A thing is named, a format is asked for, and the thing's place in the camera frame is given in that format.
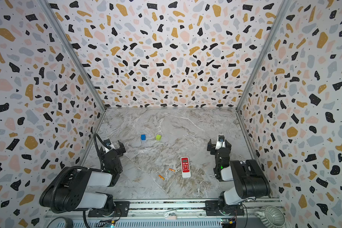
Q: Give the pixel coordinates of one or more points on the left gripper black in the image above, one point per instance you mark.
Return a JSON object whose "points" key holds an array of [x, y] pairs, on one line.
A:
{"points": [[114, 150]]}

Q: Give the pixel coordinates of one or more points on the white red remote control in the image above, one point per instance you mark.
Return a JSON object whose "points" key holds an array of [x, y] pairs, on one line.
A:
{"points": [[185, 167]]}

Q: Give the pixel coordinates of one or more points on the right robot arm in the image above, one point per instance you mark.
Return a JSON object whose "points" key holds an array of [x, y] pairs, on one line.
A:
{"points": [[249, 181]]}

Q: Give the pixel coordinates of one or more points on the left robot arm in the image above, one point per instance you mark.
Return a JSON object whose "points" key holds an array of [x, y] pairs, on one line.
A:
{"points": [[67, 192]]}

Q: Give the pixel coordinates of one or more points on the white ribbed fan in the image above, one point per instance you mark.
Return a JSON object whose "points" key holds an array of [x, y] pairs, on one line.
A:
{"points": [[271, 217]]}

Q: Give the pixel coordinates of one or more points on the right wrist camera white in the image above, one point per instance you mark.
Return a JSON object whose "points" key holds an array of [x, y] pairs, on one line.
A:
{"points": [[220, 142]]}

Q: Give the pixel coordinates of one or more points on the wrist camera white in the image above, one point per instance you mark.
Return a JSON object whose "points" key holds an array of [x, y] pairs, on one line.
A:
{"points": [[220, 142], [108, 144]]}

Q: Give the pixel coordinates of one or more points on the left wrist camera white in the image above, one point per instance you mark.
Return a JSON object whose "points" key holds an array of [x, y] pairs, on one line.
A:
{"points": [[108, 144]]}

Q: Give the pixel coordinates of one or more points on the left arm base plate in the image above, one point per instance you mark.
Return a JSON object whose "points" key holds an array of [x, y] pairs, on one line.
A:
{"points": [[116, 209]]}

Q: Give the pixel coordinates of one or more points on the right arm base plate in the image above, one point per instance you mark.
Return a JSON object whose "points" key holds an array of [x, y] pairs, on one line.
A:
{"points": [[216, 208]]}

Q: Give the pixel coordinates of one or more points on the aluminium mounting rail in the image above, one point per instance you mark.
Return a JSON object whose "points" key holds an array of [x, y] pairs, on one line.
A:
{"points": [[165, 213]]}

